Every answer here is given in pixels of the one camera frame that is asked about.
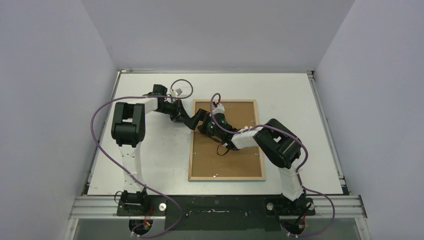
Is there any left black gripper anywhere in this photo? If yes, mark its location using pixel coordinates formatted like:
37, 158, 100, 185
157, 98, 191, 123

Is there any blue wooden picture frame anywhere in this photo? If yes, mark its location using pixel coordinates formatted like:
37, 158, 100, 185
187, 99, 267, 182

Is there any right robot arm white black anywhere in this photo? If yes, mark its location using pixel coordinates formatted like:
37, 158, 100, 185
183, 109, 311, 215

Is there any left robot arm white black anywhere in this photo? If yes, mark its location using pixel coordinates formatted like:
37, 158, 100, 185
111, 84, 188, 216

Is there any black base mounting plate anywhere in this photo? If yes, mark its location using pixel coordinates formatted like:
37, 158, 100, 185
116, 194, 316, 235

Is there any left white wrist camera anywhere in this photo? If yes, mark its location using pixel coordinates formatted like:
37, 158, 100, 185
170, 88, 183, 98

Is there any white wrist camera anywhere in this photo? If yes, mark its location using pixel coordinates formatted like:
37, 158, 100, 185
212, 103, 225, 115
170, 88, 183, 98

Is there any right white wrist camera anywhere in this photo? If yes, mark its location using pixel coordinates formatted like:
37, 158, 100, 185
212, 103, 225, 115

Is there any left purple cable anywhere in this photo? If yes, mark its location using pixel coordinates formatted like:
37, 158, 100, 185
90, 78, 194, 239

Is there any aluminium rail front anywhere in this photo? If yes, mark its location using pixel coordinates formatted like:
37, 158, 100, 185
70, 195, 368, 219

